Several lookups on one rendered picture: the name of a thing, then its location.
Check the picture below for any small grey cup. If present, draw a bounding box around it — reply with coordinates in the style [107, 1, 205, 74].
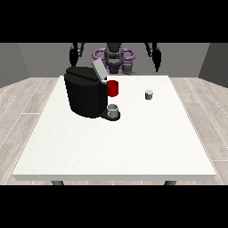
[107, 103, 119, 119]

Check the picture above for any black coffee machine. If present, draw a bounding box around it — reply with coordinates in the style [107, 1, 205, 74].
[63, 65, 122, 122]

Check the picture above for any pale grey machine lid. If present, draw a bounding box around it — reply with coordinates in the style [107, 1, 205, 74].
[90, 58, 109, 82]

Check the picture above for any red pod holder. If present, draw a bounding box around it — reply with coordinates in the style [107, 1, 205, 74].
[105, 79, 119, 98]

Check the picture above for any grey purple-ringed robot trunk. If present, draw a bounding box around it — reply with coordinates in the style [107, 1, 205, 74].
[92, 43, 138, 77]

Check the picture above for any small grey coffee pod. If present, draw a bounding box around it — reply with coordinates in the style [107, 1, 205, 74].
[144, 89, 154, 101]

